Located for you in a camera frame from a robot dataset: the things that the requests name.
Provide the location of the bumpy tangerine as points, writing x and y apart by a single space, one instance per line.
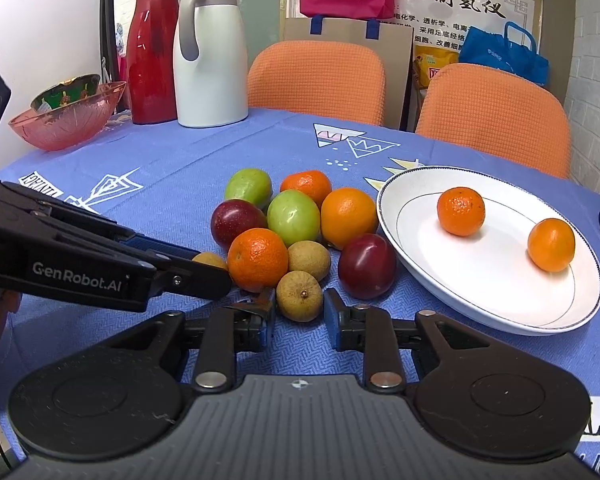
461 211

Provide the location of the large green fruit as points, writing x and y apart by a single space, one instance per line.
293 217

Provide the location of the green patterned dish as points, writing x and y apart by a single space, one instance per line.
65 92

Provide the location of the small green fruit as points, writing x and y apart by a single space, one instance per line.
248 187

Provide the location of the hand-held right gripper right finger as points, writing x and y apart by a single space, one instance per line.
332 317

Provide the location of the small smooth orange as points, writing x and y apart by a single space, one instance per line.
551 245

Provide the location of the large smooth orange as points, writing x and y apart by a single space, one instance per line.
349 217

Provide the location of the pink glass bowl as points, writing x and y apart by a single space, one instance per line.
60 125

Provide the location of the yellow printed sack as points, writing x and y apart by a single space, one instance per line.
430 62

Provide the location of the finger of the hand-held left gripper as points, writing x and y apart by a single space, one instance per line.
155 249
200 280

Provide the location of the blue printed tablecloth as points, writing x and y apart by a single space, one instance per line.
180 170

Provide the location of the white plate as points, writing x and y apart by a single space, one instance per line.
430 270

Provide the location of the blue plastic bag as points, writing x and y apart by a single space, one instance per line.
500 55

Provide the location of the red plum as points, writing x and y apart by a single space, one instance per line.
366 266
237 222

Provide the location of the brown longan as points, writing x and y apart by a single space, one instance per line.
300 295
210 261
308 260

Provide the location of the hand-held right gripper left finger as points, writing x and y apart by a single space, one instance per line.
260 330

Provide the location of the orange chair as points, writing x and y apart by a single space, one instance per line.
490 120
315 80

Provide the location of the red thermos jug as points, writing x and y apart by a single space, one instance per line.
150 60

